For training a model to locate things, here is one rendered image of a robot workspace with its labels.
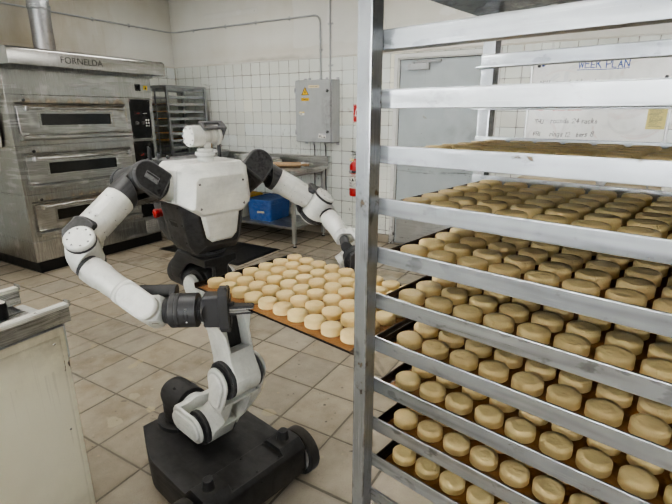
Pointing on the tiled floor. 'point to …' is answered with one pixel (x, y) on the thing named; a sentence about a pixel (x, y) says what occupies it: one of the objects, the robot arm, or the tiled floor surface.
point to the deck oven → (69, 147)
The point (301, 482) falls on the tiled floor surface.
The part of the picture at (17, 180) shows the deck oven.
